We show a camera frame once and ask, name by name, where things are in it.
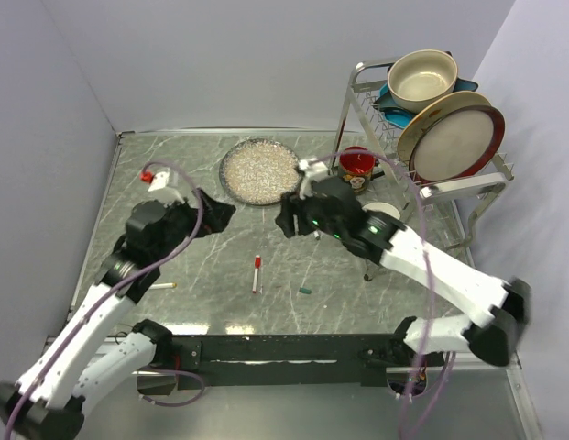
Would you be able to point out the large beige bowl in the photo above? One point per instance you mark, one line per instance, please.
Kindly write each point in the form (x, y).
(422, 77)

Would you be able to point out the small white cup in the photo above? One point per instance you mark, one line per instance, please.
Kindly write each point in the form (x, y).
(381, 207)

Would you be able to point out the black base beam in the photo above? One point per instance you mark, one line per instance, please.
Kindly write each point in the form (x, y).
(270, 360)

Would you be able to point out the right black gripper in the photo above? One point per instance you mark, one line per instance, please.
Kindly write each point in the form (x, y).
(292, 204)

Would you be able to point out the red skull mug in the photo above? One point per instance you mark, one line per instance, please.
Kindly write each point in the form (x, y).
(357, 167)

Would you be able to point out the white pen yellow tip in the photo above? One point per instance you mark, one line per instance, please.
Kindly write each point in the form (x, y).
(163, 286)

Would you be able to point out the speckled round plate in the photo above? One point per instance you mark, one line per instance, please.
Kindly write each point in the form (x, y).
(258, 171)

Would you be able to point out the red rimmed plate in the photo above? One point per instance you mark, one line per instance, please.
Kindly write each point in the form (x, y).
(458, 145)

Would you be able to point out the beige dinner plate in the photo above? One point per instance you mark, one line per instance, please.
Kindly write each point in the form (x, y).
(431, 114)

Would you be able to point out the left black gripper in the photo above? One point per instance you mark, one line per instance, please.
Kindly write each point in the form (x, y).
(215, 217)

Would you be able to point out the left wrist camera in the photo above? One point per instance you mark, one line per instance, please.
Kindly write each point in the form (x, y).
(162, 185)

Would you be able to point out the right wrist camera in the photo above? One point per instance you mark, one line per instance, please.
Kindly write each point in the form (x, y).
(310, 170)

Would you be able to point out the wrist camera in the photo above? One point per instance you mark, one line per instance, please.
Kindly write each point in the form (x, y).
(162, 185)
(310, 170)

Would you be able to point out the white pen red tip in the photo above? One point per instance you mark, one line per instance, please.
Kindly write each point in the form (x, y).
(256, 284)

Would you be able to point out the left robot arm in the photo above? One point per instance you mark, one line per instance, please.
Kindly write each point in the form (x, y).
(52, 399)

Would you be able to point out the metal dish rack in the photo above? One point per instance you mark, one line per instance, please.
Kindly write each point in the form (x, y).
(461, 201)

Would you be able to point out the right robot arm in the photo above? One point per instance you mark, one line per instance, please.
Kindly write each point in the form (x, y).
(494, 313)

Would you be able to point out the blue dish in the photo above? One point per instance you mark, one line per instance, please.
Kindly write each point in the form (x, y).
(400, 117)

